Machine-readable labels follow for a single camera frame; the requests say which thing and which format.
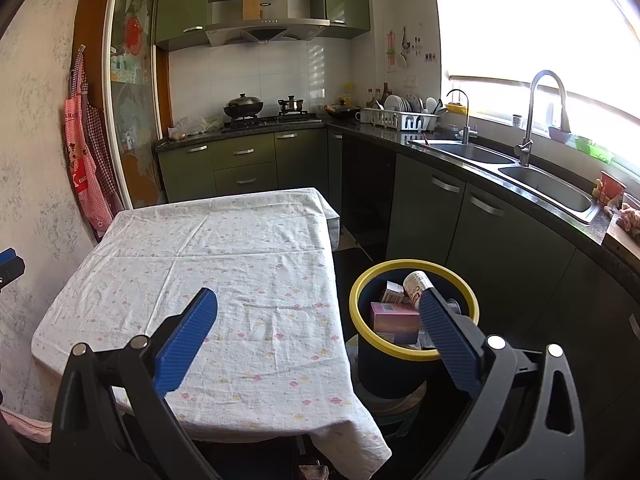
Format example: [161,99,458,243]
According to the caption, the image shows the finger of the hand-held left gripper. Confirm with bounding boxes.
[0,247,26,290]

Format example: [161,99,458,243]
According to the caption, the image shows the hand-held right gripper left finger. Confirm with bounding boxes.
[50,287,221,480]

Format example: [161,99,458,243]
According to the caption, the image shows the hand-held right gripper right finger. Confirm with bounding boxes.
[419,287,586,480]

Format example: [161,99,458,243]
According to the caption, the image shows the purple cardboard box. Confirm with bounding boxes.
[370,301,421,346]

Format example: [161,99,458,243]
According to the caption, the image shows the small white plastic bottle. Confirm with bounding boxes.
[402,270,433,311]

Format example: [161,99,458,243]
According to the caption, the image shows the blue bin with yellow rim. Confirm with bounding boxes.
[348,259,480,400]

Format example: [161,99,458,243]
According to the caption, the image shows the white floral tablecloth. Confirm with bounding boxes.
[31,187,393,476]

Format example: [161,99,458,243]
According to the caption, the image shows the red cartoon print apron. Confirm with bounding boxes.
[62,50,118,238]

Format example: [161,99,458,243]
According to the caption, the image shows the dark red checked apron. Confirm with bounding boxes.
[82,102,123,211]

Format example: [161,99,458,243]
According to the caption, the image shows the person's pink clothing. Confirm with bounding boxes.
[0,407,53,443]

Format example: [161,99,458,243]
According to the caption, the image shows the steel double sink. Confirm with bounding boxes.
[407,139,601,226]

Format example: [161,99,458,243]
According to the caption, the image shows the green lower cabinets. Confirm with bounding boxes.
[156,127,640,386]

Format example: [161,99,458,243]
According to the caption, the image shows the green cabinets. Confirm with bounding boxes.
[154,0,372,52]
[156,127,640,386]

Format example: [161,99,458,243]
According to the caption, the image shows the glass sliding door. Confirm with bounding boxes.
[102,0,168,211]

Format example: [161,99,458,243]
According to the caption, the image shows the clear plastic bag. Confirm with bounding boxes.
[167,116,223,140]

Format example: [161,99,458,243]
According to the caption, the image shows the small steel faucet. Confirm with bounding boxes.
[446,88,478,145]

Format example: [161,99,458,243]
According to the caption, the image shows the tall steel faucet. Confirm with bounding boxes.
[515,70,572,167]

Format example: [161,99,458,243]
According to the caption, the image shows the pink raw meat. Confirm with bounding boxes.
[607,202,640,241]

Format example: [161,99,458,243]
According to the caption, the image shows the black kitchen countertop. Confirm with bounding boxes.
[154,115,640,286]

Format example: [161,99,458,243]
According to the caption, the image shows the red paper cup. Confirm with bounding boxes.
[597,170,627,206]

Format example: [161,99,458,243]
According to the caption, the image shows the white dish rack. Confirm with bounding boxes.
[361,106,441,132]

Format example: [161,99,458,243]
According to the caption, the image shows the black gas stove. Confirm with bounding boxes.
[221,114,323,133]

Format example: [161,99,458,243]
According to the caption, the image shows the black wok with lid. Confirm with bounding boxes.
[223,92,265,121]

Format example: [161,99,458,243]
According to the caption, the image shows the green plastic container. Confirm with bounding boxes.
[574,135,615,163]

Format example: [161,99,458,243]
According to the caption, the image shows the white dish plates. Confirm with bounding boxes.
[382,94,423,113]

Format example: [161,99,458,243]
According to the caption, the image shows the black frying pan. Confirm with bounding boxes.
[324,102,362,120]

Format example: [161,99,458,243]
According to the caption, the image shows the condiment bottles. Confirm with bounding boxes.
[366,82,393,108]

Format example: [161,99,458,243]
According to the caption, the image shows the green upper cabinets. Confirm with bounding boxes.
[154,0,372,52]

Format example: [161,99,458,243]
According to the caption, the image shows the steel range hood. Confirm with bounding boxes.
[205,0,331,48]

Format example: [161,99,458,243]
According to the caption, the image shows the kitchen window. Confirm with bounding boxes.
[432,0,640,171]

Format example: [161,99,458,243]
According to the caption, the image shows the wall hung kitchen utensils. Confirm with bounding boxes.
[384,25,441,73]

